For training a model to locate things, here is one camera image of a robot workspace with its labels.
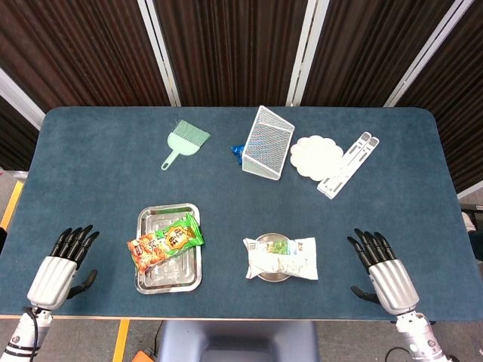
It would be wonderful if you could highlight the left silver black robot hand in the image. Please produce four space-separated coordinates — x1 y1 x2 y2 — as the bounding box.
26 225 101 312

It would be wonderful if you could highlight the brown screen panel white frame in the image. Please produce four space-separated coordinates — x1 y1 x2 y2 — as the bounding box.
384 0 483 197
301 0 469 108
145 0 320 107
0 67 46 173
0 0 181 114

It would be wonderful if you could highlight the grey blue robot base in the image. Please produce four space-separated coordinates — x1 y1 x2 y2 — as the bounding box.
156 320 320 362

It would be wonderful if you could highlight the blue item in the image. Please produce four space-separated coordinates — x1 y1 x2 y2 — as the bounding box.
230 144 247 165

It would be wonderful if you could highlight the round stainless steel plate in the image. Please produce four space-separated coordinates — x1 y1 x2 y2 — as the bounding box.
255 232 291 283

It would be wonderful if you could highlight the white folding laptop stand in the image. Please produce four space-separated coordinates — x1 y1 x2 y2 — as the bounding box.
316 131 380 200

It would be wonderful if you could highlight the white flower-shaped paint palette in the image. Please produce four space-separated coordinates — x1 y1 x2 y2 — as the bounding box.
289 135 345 179

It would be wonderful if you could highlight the orange green snack bag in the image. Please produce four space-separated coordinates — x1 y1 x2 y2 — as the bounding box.
127 212 206 275

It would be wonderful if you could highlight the mint green hand brush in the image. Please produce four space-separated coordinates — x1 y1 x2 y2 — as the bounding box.
161 119 211 172

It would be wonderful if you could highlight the rectangular stainless steel tray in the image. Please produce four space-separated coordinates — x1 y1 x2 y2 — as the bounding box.
134 203 203 295

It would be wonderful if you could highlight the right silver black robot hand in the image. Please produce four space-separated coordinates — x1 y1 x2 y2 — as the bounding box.
346 228 420 314

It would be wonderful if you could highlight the white green snack bag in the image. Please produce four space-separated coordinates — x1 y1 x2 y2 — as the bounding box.
242 236 319 281

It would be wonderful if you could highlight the blue felt table cover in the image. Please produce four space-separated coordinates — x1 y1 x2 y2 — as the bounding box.
0 106 483 321

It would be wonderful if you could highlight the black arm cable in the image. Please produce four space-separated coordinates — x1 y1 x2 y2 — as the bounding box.
22 307 41 359

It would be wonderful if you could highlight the orange object on floor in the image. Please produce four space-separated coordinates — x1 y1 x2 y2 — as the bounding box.
131 349 158 362

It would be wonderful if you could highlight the white wire mesh basket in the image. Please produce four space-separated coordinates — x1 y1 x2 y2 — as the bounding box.
241 105 296 181

